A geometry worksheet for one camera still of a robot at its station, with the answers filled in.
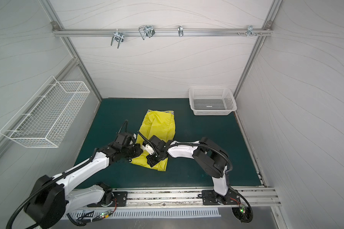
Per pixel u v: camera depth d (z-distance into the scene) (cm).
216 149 45
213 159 48
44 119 68
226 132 104
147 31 77
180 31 78
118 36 78
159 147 69
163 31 78
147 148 80
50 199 40
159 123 102
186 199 75
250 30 76
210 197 73
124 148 66
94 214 70
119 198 74
